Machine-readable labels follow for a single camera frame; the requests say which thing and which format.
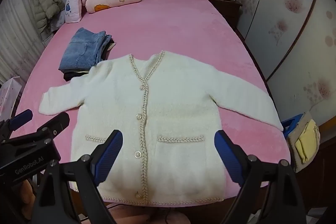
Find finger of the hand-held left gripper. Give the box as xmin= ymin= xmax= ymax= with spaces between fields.
xmin=0 ymin=112 xmax=71 ymax=147
xmin=0 ymin=109 xmax=34 ymax=139

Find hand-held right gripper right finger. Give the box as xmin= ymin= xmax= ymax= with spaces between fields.
xmin=214 ymin=130 xmax=307 ymax=224

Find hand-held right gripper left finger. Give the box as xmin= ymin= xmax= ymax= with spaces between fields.
xmin=28 ymin=130 xmax=124 ymax=224

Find white fuzzy braided-trim cardigan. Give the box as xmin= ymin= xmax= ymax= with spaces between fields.
xmin=39 ymin=50 xmax=284 ymax=207

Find white paper bag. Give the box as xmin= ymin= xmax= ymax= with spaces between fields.
xmin=0 ymin=76 xmax=23 ymax=119

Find blue chair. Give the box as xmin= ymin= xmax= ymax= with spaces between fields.
xmin=280 ymin=114 xmax=304 ymax=136

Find folded blue jeans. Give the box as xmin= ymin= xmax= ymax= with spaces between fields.
xmin=58 ymin=27 xmax=113 ymax=75

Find pale patterned curtain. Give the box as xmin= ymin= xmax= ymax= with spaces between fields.
xmin=0 ymin=0 xmax=53 ymax=85

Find yellow cloth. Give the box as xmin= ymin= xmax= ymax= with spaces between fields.
xmin=294 ymin=119 xmax=319 ymax=164

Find white rack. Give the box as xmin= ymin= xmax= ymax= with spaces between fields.
xmin=43 ymin=30 xmax=54 ymax=47

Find pale grey cloth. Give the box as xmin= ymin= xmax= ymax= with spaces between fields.
xmin=51 ymin=13 xmax=66 ymax=31

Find pink cushion with bag print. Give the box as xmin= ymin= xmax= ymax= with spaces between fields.
xmin=64 ymin=0 xmax=82 ymax=24

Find pale green puffer jacket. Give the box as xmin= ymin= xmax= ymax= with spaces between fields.
xmin=28 ymin=0 xmax=65 ymax=34

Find pink plush bed sheet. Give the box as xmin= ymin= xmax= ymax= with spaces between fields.
xmin=9 ymin=0 xmax=292 ymax=203

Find floral sliding wardrobe doors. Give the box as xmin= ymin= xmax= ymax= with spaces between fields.
xmin=238 ymin=0 xmax=336 ymax=140

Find dark wooden nightstand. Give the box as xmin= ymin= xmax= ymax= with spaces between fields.
xmin=203 ymin=0 xmax=243 ymax=29

